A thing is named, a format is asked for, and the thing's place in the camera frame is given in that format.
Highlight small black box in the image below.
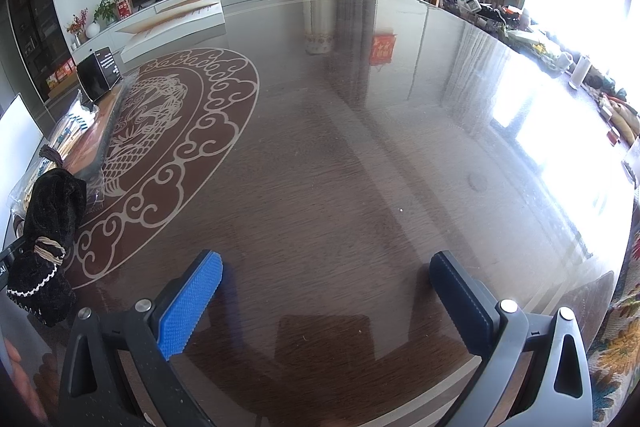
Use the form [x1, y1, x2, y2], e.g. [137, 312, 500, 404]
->
[76, 47, 123, 102]

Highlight pile of assorted clutter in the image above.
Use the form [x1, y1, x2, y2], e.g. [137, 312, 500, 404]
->
[440, 0, 640, 148]

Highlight black velvet pouch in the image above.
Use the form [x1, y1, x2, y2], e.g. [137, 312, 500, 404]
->
[5, 169, 88, 328]

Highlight bagged wooden stick bundle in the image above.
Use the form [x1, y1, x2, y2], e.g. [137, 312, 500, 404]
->
[47, 99, 101, 162]

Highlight black display cabinet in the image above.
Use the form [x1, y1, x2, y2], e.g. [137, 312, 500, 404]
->
[5, 0, 76, 100]

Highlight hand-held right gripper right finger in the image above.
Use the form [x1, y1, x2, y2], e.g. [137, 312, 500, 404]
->
[429, 251, 596, 427]

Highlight white vase with red flowers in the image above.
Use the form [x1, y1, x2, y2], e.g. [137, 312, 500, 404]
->
[66, 9, 101, 45]

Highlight bushy potted plant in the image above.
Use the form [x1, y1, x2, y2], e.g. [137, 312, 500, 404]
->
[94, 0, 122, 25]

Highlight floral sofa cover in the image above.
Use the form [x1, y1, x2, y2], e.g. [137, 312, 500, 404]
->
[587, 227, 640, 427]

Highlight flat white box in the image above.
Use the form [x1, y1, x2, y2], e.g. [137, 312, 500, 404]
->
[114, 0, 224, 62]

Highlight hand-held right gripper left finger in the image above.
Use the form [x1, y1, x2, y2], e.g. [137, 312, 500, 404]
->
[59, 249, 224, 427]

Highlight orange snack boxes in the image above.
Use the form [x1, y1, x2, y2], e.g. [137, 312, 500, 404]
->
[46, 59, 78, 90]

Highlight person's left hand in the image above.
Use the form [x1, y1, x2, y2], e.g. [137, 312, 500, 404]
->
[0, 339, 51, 425]

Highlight white cup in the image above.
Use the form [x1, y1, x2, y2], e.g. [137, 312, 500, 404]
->
[569, 56, 593, 90]

